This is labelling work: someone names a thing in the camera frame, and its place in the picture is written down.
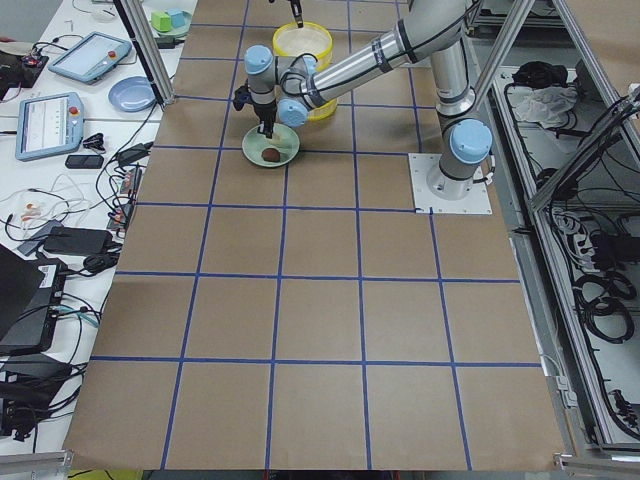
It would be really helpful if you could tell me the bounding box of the white crumpled cloth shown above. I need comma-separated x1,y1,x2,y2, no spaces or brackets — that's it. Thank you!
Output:
514,86,579,128

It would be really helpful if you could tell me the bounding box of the aluminium frame post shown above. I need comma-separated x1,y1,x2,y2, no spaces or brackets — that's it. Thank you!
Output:
114,0,175,108

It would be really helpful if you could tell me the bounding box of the blue foam block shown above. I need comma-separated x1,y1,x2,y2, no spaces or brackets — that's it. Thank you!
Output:
166,8,187,29

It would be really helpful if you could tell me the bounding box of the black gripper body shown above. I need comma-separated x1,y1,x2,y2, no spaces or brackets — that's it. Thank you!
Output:
252,100,276,123

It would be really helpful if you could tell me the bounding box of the yellow steamer layer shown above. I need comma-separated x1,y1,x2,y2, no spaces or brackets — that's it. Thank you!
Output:
272,22,333,69
308,99,338,121

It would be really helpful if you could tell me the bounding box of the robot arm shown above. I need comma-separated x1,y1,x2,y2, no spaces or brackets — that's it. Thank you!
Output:
233,1,481,182

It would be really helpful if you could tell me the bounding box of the green foam block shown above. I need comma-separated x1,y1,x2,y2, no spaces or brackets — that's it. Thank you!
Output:
150,11,173,33

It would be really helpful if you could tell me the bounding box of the black power brick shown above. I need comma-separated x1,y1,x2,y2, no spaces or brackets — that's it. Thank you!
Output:
43,227,112,256

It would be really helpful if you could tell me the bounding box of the blue plate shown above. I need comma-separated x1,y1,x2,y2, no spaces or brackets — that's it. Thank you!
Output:
108,76,156,113

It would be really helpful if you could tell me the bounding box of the near teach pendant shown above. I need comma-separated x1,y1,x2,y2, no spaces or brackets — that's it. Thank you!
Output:
15,92,84,162

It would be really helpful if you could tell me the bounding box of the light green plate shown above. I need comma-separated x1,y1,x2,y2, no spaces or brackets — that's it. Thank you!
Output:
242,123,300,168

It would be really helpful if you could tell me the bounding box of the far teach pendant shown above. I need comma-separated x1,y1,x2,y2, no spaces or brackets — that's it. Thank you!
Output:
48,32,132,84

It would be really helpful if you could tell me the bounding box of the brown bun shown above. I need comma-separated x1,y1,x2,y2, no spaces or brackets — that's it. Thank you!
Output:
261,148,281,163

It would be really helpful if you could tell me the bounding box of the green bowl with blocks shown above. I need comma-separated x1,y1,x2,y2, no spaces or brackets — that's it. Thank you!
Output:
150,9,192,38

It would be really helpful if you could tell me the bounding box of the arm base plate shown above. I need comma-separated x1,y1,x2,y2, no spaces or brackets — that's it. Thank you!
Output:
408,153,493,215

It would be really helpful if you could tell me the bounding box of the black power adapter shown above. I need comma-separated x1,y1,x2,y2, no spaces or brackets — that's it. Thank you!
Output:
115,142,153,167

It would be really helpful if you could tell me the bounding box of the black laptop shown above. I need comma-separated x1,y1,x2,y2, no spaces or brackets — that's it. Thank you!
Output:
1,246,67,356

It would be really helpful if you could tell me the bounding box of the teach pendant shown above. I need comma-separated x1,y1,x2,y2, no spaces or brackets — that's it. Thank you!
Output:
15,92,84,162
48,32,132,84

